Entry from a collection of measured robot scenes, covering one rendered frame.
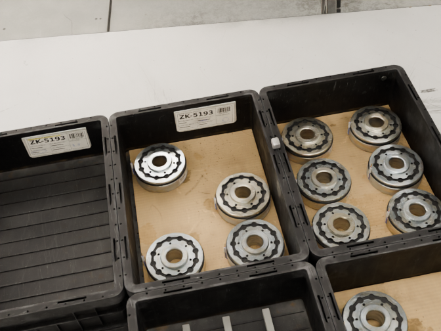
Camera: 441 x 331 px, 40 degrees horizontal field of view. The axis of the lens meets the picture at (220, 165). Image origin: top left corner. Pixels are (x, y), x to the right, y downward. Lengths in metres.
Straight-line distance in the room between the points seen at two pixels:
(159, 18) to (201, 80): 1.41
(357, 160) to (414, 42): 0.57
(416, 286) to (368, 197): 0.19
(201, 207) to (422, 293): 0.42
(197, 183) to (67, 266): 0.29
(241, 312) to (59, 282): 0.33
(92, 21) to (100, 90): 1.44
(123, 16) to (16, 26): 0.51
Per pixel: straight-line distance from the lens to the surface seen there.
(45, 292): 1.13
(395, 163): 1.22
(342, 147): 1.25
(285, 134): 1.23
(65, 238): 1.18
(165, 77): 1.60
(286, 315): 1.05
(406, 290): 1.09
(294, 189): 1.06
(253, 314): 1.05
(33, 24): 3.10
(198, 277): 0.97
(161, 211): 1.16
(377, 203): 1.18
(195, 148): 1.25
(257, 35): 1.71
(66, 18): 3.08
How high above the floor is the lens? 1.78
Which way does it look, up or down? 51 degrees down
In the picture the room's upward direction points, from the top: 5 degrees counter-clockwise
